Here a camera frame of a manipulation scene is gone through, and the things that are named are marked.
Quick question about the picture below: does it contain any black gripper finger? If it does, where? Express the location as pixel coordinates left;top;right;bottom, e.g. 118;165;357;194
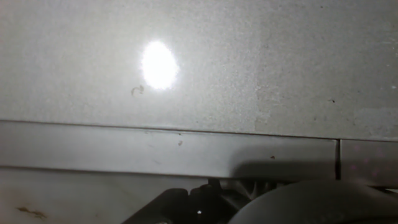
121;179;249;224

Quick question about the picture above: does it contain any silver microwave oven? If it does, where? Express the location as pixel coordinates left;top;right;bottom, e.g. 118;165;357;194
0;0;398;200

